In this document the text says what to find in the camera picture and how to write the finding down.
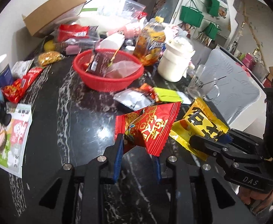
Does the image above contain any green tote bag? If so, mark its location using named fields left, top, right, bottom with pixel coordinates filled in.
left=180, top=0, right=204, bottom=27

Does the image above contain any green white sticker packet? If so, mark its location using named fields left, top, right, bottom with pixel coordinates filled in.
left=0, top=102, right=32, bottom=178

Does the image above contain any lemon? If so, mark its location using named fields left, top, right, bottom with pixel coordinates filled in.
left=43, top=40, right=55, bottom=52

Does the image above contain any iced tea bottle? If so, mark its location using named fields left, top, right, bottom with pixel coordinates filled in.
left=133, top=16, right=166, bottom=66

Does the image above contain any person right hand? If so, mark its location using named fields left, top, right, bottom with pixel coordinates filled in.
left=238, top=187, right=273, bottom=209

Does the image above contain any glass mug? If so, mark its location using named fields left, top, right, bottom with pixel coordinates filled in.
left=187, top=65, right=220, bottom=101

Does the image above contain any white lid blue jar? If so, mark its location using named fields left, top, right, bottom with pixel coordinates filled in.
left=0, top=54, right=13, bottom=88

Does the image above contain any green white pouch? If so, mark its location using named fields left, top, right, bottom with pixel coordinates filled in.
left=153, top=87, right=192, bottom=105

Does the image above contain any red bag in clear box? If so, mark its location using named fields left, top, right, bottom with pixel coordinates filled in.
left=55, top=24, right=90, bottom=42

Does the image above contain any red long snack packet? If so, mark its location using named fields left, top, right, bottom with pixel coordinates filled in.
left=1, top=67, right=43, bottom=104

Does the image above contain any orange red candy packet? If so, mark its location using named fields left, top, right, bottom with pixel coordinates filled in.
left=138, top=83, right=156, bottom=100

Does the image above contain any clear zip bag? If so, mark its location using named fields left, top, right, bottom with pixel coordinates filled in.
left=105, top=61, right=141, bottom=79

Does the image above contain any yellow snack in clear bag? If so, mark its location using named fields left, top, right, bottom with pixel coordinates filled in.
left=36, top=51, right=64, bottom=67

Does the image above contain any silver white snack bag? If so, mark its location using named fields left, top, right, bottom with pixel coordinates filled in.
left=113, top=88, right=155, bottom=111

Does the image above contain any cardboard box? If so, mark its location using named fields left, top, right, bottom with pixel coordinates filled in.
left=23, top=0, right=86, bottom=38

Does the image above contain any white chair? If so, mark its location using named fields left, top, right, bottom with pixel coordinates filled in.
left=205, top=49, right=265, bottom=130

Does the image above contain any yellow black snack bag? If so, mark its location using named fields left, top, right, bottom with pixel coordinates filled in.
left=169, top=98, right=229, bottom=161

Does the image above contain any dark brown chocolate bar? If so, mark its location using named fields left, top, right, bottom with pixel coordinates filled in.
left=85, top=51, right=111, bottom=77

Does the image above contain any large red snack packet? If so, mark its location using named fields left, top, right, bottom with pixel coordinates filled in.
left=114, top=102, right=181, bottom=157

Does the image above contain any cream lidded pot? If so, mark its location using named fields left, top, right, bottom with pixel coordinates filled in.
left=157, top=36, right=195, bottom=83

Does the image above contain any white tissue roll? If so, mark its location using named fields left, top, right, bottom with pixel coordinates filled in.
left=96, top=33, right=125, bottom=50

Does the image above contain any red plastic basket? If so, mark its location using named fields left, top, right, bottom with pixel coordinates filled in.
left=72, top=50, right=144, bottom=92

